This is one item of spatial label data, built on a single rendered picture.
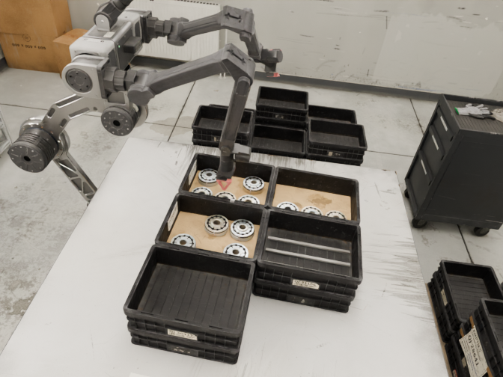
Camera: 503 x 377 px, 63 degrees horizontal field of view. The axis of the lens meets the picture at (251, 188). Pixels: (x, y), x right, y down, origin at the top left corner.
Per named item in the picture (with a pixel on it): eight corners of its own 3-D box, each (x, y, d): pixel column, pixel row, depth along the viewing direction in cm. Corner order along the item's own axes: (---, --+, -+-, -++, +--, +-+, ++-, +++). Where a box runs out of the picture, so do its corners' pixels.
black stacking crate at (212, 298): (126, 329, 142) (121, 311, 134) (155, 262, 164) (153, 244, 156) (238, 352, 139) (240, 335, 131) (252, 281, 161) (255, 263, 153)
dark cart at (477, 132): (409, 231, 303) (459, 129, 243) (398, 191, 337) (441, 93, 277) (490, 241, 301) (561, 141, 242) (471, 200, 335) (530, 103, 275)
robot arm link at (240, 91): (240, 54, 132) (235, 78, 127) (257, 58, 133) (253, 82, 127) (221, 135, 169) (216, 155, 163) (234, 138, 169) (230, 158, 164)
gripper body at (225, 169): (235, 165, 181) (236, 152, 176) (231, 179, 173) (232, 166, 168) (221, 163, 181) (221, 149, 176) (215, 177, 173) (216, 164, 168)
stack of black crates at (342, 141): (298, 191, 305) (308, 141, 275) (299, 166, 327) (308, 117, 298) (352, 197, 304) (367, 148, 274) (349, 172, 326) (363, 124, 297)
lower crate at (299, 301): (251, 297, 168) (253, 279, 160) (262, 242, 190) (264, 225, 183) (348, 316, 165) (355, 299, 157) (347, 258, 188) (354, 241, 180)
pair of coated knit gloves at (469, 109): (457, 117, 261) (459, 112, 259) (450, 102, 275) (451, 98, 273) (496, 121, 261) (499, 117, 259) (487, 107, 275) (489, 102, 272)
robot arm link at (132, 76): (123, 68, 141) (119, 79, 139) (153, 72, 141) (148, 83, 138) (129, 87, 149) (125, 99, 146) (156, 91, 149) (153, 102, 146)
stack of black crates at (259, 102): (250, 152, 336) (255, 104, 306) (254, 132, 358) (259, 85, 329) (299, 158, 335) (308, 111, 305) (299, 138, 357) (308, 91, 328)
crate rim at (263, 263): (255, 265, 155) (256, 262, 153) (266, 211, 177) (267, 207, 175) (361, 286, 152) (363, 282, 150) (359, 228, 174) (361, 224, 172)
